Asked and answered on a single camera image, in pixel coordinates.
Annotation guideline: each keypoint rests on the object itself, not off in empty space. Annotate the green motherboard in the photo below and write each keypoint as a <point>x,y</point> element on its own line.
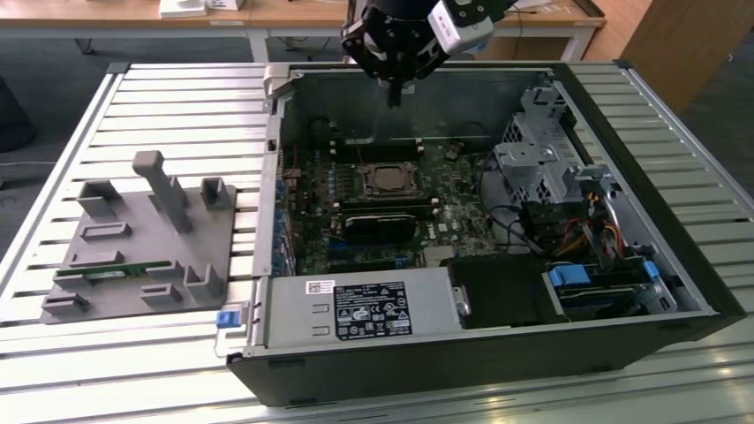
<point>464,207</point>

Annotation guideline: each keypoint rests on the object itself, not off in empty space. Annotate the green RAM stick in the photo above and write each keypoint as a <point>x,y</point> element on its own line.
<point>141,268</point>

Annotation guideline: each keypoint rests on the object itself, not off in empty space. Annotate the black RAM stick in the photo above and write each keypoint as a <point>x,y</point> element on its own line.
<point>383,203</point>

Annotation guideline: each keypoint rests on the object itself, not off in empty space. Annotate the wooden desk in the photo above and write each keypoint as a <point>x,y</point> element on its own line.
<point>264,17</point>

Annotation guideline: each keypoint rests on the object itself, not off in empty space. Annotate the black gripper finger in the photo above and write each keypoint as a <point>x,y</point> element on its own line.
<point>368,57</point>
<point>427,57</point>

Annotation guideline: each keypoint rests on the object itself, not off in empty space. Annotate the black plastic shroud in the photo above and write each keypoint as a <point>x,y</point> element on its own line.
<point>500,291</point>

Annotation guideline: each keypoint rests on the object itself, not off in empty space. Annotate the blue case latch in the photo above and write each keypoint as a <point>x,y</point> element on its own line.
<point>230,320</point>

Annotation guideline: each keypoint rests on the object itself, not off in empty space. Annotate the pale blue teach pendant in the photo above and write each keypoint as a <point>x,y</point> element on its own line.
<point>482,47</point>

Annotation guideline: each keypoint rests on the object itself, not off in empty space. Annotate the printed white box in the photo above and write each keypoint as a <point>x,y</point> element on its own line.
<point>227,4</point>

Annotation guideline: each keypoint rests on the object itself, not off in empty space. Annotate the wooden cabinet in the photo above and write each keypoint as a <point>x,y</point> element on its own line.
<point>671,44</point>

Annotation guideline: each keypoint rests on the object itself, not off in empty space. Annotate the blue plastic clip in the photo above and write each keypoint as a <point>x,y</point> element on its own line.
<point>650,270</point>

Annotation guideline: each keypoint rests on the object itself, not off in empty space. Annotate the silver chipset heatsink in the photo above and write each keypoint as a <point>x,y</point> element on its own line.
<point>439,257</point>

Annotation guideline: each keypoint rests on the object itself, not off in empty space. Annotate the black graphics card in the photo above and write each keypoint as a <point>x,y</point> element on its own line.
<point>376,229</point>

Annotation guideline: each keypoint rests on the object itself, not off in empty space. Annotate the blue disk carrier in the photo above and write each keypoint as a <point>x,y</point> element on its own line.
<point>569,276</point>

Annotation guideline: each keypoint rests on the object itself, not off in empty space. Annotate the silver power supply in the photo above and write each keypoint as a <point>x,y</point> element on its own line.
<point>294,318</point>

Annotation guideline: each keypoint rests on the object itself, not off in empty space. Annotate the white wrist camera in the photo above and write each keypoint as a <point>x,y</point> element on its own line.
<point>454,33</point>

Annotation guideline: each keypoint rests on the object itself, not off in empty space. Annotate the grey plastic bracket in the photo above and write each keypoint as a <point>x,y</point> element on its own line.
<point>589,174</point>

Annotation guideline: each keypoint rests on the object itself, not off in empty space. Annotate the silver CPU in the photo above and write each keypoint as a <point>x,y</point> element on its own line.
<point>391,179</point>

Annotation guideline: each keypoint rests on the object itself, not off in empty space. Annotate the black PC case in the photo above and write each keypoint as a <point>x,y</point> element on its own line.
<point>412,375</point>

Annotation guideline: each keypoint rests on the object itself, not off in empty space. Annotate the CPU socket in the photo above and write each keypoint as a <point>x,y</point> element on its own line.
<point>383,165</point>

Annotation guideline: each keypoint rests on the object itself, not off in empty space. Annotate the grey parts rack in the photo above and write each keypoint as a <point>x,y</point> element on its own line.
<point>147,247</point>

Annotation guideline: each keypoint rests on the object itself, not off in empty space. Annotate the silver drive cage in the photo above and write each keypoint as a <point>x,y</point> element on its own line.
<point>530,154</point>

